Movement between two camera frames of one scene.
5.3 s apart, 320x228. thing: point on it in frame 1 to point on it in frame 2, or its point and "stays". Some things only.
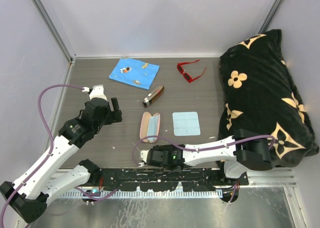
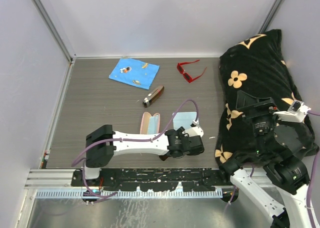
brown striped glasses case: [151, 97] stays
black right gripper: [161, 147] to [255, 106]
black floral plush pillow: [258, 91] stays
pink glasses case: [149, 126] stays
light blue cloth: [152, 127] stays
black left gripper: [114, 116] to [183, 135]
